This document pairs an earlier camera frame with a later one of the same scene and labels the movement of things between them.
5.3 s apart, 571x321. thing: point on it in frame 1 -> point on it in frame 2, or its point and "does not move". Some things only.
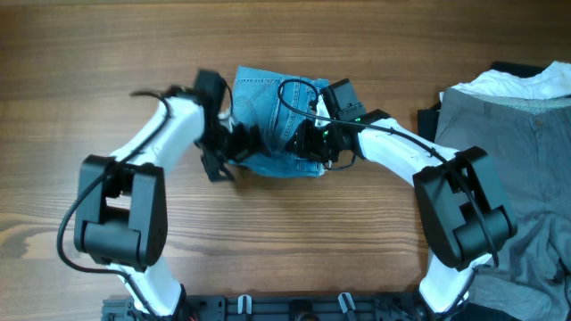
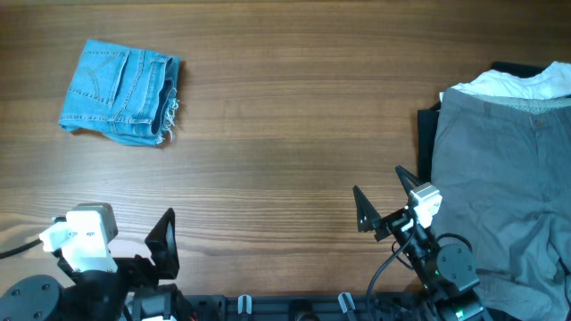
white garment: (553, 83) does not move
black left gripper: (244, 144) -> (167, 259)
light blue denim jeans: (274, 102) -> (128, 95)
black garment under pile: (428, 118) does not move
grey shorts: (529, 150) does not move
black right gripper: (305, 144) -> (368, 217)
